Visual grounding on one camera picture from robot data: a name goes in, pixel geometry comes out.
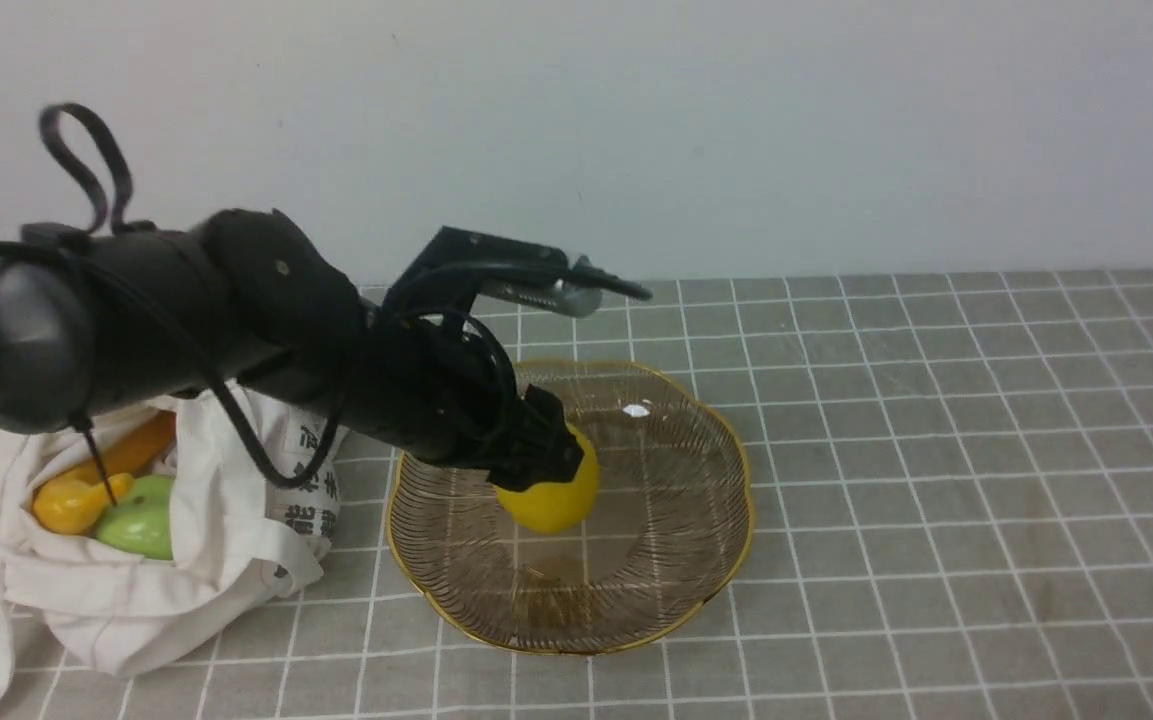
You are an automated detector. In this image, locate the yellow lemon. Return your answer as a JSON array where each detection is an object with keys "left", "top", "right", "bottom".
[{"left": 493, "top": 423, "right": 602, "bottom": 537}]

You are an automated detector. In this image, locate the green apple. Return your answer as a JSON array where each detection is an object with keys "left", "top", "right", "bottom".
[{"left": 93, "top": 475, "right": 174, "bottom": 562}]

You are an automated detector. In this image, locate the orange fruit in bag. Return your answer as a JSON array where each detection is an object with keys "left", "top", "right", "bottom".
[{"left": 99, "top": 411, "right": 178, "bottom": 477}]

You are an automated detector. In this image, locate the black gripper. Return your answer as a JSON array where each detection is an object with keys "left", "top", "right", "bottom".
[{"left": 361, "top": 325, "right": 586, "bottom": 493}]

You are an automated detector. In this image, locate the white cloth tote bag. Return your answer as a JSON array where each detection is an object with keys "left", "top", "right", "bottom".
[{"left": 0, "top": 395, "right": 339, "bottom": 702}]

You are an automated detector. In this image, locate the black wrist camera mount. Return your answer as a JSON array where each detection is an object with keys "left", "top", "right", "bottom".
[{"left": 383, "top": 225, "right": 653, "bottom": 318}]

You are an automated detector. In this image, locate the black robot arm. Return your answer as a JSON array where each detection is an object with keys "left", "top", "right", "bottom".
[{"left": 0, "top": 210, "right": 590, "bottom": 492}]

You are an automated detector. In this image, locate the yellow-orange pear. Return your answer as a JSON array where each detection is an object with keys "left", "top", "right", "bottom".
[{"left": 31, "top": 473, "right": 134, "bottom": 537}]

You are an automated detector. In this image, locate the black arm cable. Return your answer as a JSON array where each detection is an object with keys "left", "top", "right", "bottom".
[{"left": 0, "top": 103, "right": 352, "bottom": 507}]

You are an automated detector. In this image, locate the gold-rimmed glass plate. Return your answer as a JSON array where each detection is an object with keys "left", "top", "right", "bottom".
[{"left": 385, "top": 359, "right": 755, "bottom": 657}]

